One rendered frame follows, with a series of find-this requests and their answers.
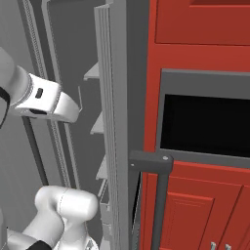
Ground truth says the grey fridge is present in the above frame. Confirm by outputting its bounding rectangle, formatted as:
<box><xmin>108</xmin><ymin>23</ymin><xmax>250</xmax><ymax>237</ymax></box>
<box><xmin>0</xmin><ymin>0</ymin><xmax>108</xmax><ymax>250</ymax></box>

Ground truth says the dark grey fridge door handle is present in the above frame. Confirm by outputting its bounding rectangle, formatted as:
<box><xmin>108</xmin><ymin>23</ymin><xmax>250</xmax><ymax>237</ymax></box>
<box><xmin>128</xmin><ymin>149</ymin><xmax>175</xmax><ymax>250</ymax></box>

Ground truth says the red cupboard frame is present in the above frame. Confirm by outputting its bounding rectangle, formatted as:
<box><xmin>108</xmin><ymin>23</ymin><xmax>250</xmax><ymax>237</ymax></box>
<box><xmin>139</xmin><ymin>0</ymin><xmax>250</xmax><ymax>250</ymax></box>

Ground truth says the grey fridge door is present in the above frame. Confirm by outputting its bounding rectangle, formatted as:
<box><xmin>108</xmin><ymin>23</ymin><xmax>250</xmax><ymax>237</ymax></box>
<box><xmin>93</xmin><ymin>0</ymin><xmax>150</xmax><ymax>250</ymax></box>

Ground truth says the red cupboard door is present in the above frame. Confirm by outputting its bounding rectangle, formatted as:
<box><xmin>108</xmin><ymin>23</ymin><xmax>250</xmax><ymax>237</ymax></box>
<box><xmin>154</xmin><ymin>0</ymin><xmax>250</xmax><ymax>46</ymax></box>
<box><xmin>225</xmin><ymin>185</ymin><xmax>250</xmax><ymax>250</ymax></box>
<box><xmin>143</xmin><ymin>172</ymin><xmax>244</xmax><ymax>250</ymax></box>

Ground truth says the grey door shelf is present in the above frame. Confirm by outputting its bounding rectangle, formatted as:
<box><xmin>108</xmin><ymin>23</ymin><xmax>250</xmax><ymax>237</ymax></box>
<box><xmin>89</xmin><ymin>111</ymin><xmax>105</xmax><ymax>136</ymax></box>
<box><xmin>95</xmin><ymin>155</ymin><xmax>108</xmax><ymax>181</ymax></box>
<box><xmin>83</xmin><ymin>62</ymin><xmax>101</xmax><ymax>81</ymax></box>

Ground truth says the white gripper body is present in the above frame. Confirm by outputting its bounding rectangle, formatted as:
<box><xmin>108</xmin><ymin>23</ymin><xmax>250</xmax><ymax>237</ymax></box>
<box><xmin>51</xmin><ymin>85</ymin><xmax>81</xmax><ymax>124</ymax></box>

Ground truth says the grey built-in oven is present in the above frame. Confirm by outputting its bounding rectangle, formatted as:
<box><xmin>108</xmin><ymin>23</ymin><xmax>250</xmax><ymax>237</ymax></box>
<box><xmin>155</xmin><ymin>67</ymin><xmax>250</xmax><ymax>170</ymax></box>

